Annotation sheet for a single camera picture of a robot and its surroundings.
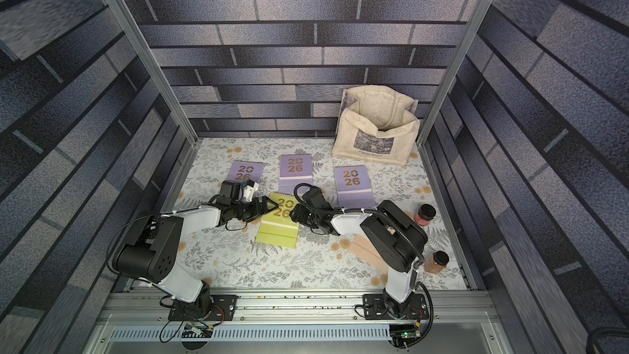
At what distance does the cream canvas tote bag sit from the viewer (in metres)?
0.96

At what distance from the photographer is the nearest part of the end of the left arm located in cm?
77

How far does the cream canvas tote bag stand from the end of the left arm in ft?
1.43
